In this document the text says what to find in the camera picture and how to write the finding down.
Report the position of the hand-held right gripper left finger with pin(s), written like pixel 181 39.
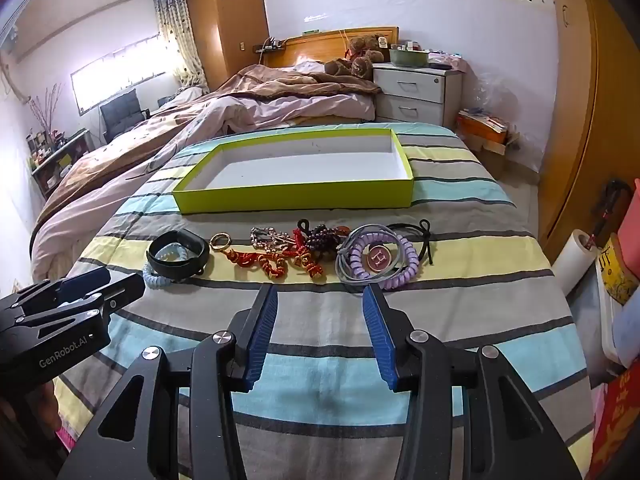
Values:
pixel 260 340

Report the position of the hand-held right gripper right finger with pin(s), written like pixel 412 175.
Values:
pixel 380 340

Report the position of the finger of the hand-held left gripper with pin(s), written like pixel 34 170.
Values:
pixel 82 280
pixel 122 292

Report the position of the black wristband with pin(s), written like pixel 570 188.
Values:
pixel 195 250

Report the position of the green shallow cardboard box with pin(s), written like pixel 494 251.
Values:
pixel 300 195

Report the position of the striped bed sheet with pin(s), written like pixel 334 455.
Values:
pixel 320 360

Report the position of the red knot charm black loop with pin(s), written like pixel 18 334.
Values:
pixel 300 246

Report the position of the cluttered low shelf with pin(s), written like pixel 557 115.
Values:
pixel 60 160

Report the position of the dark office chair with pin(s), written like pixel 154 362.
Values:
pixel 120 112

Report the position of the dry branches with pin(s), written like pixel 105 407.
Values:
pixel 45 110

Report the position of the white paper roll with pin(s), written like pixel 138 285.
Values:
pixel 575 260

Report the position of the window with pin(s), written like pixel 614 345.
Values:
pixel 115 70

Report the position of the orange cardboard box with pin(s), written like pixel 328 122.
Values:
pixel 485 132

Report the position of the pink and brown duvet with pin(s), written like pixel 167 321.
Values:
pixel 310 105

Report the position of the yellow printed box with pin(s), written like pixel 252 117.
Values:
pixel 617 272

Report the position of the white nightstand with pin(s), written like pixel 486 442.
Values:
pixel 410 90

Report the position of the red printed bag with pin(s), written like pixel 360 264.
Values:
pixel 617 425

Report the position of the patterned curtain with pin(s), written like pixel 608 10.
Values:
pixel 180 35

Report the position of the brown teddy bear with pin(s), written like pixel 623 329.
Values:
pixel 360 66

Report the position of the clear plastic bag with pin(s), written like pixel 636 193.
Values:
pixel 505 95

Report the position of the green plastic basin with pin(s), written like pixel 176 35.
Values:
pixel 407 57

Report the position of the wooden wardrobe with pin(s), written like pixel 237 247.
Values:
pixel 225 25

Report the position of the power strip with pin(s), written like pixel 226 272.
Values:
pixel 270 46

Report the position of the wooden headboard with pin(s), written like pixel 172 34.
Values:
pixel 320 45

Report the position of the wooden closet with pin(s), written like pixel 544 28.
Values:
pixel 600 110

